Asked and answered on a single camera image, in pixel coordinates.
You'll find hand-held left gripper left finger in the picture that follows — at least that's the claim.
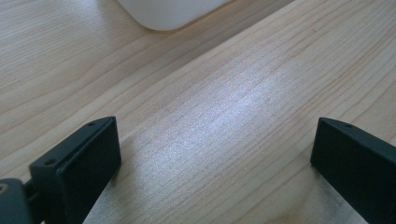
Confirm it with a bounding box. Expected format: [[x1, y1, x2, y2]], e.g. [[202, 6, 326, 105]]
[[28, 116, 122, 224]]

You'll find white rounded tray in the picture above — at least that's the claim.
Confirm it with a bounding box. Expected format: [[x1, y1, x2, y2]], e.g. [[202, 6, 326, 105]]
[[116, 0, 233, 32]]

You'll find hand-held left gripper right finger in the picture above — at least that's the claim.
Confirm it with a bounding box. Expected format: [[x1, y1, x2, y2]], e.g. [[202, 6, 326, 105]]
[[309, 117, 396, 224]]

